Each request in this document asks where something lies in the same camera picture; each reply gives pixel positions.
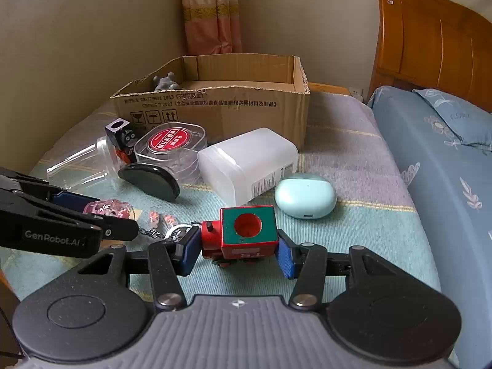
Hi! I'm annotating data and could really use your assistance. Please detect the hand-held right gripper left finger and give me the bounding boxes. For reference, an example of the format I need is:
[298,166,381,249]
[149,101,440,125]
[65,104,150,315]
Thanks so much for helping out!
[75,226,203,313]

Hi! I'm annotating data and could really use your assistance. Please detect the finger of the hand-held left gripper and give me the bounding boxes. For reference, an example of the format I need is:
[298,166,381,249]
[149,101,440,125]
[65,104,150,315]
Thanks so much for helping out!
[0,191,139,258]
[0,167,93,213]

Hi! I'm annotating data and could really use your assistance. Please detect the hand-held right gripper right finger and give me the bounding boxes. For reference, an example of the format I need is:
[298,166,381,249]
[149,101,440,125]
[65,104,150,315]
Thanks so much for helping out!
[276,230,400,313]

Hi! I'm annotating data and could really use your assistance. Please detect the pink charm keychain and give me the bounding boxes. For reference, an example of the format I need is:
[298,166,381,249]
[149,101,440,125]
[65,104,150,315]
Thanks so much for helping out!
[84,199,201,244]

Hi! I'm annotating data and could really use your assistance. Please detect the red wooden toy train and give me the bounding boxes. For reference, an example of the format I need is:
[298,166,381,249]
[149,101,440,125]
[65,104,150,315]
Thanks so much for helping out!
[201,205,279,268]

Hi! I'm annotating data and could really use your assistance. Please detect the black toy train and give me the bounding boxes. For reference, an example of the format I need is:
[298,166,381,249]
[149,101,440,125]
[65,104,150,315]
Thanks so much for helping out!
[105,119,136,163]

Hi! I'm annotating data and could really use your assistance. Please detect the white translucent plastic container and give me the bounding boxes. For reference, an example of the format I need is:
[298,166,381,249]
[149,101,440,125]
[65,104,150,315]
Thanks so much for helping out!
[197,127,299,207]

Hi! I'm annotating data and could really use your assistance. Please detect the clear case with red label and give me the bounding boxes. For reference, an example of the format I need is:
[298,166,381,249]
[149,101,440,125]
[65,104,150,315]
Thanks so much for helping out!
[133,122,207,186]

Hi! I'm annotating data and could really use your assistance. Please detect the cardboard box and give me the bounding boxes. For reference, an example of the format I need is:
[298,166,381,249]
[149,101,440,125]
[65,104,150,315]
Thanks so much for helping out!
[110,54,311,151]

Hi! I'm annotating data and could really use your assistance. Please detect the mint green earbud case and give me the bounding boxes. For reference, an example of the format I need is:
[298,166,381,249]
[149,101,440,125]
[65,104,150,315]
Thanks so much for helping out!
[274,174,338,220]

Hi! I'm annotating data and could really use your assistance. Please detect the black oval compact case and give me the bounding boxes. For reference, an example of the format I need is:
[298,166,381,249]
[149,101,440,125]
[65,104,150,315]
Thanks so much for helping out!
[117,163,181,201]

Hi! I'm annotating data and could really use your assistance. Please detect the grey toy animal figure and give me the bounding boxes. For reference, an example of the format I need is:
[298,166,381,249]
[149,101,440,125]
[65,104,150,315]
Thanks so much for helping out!
[153,72,180,93]

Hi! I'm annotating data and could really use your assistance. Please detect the pink patterned curtain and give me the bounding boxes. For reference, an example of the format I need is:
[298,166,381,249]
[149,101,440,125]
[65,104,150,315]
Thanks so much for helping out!
[180,0,244,56]

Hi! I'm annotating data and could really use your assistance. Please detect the wooden bed headboard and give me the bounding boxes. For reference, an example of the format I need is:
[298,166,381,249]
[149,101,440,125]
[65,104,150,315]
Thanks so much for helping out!
[368,0,492,114]

